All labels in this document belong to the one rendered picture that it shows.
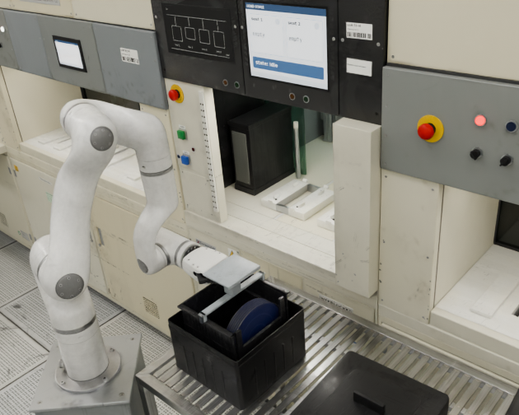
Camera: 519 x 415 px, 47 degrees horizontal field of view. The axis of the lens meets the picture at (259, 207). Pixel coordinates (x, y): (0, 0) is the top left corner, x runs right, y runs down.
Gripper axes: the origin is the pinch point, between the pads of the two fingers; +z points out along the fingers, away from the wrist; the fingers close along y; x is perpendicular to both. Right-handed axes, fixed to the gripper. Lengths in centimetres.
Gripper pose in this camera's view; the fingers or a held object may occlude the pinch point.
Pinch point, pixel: (231, 277)
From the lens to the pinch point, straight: 159.8
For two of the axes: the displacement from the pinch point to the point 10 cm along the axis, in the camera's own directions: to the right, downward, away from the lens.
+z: 7.3, 2.8, -6.2
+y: -6.7, 4.0, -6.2
